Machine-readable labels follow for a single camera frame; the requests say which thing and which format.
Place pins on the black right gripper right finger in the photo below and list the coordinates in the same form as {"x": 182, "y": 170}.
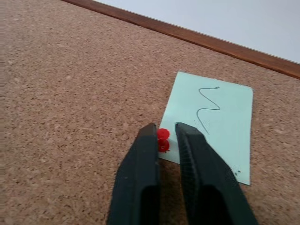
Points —
{"x": 208, "y": 178}

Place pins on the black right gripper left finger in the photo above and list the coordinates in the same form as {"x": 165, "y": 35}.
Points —
{"x": 136, "y": 178}

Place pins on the green paper note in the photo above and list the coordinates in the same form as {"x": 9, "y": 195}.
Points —
{"x": 225, "y": 122}

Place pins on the red pushpin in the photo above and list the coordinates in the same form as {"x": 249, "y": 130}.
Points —
{"x": 163, "y": 140}

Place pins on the cork board with wooden frame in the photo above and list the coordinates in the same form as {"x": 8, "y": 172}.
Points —
{"x": 70, "y": 105}

